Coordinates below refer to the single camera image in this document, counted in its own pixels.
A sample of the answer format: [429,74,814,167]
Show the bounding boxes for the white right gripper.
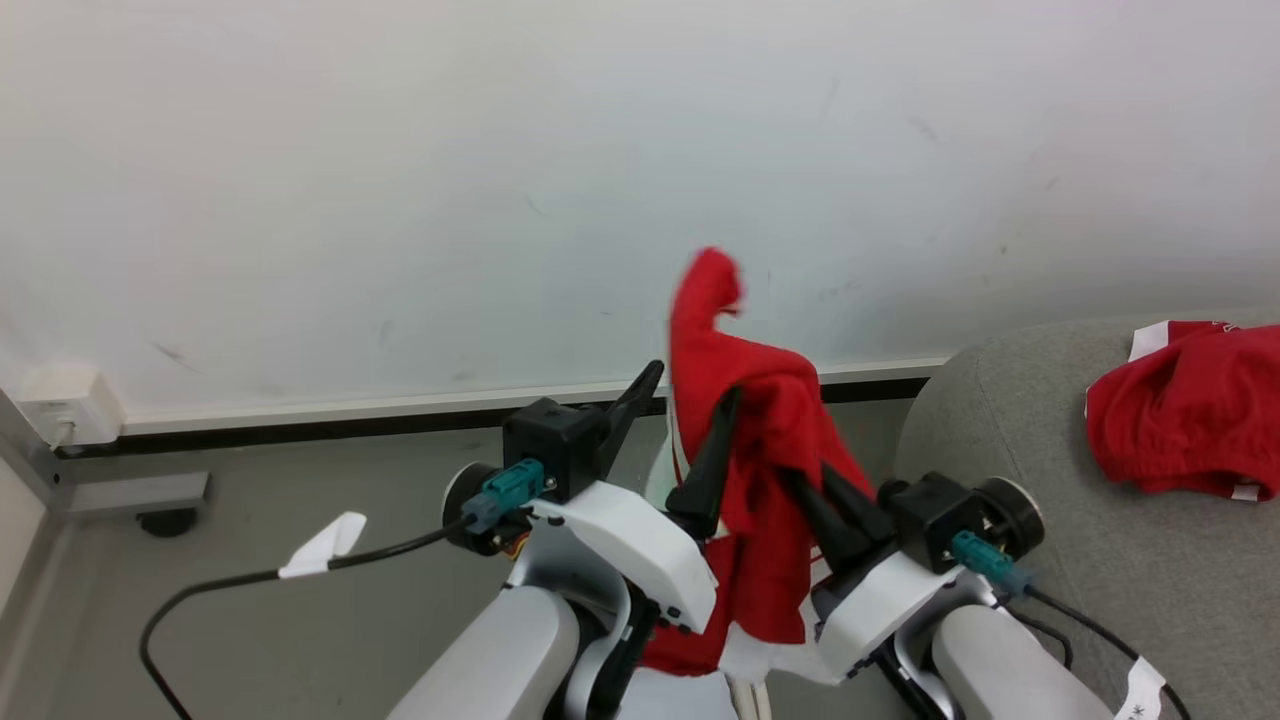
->
[779,461,968,683]

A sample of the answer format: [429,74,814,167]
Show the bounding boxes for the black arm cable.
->
[138,458,549,720]
[948,530,1193,720]

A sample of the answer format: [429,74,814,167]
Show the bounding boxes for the white wall socket box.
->
[14,364,127,453]

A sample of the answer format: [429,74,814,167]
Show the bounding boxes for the red and white shirt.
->
[640,246,883,683]

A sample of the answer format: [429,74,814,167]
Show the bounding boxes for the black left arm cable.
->
[138,458,549,720]

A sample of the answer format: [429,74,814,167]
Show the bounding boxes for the beige partition panel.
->
[0,455,49,613]

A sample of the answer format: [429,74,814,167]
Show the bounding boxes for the red shorts with white trim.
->
[1084,320,1280,503]

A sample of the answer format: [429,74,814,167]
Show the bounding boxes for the white paper cable tag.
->
[1113,655,1168,720]
[277,511,368,580]

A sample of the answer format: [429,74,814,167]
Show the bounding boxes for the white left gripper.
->
[505,359,745,636]

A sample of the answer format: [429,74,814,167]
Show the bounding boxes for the white and black baseboard strip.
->
[60,356,953,459]

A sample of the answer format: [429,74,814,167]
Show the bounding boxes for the black caster wheel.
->
[136,507,199,539]

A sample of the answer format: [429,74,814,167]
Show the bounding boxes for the grey fabric sofa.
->
[892,308,1280,720]

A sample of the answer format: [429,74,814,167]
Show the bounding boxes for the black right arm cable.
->
[948,530,1193,720]

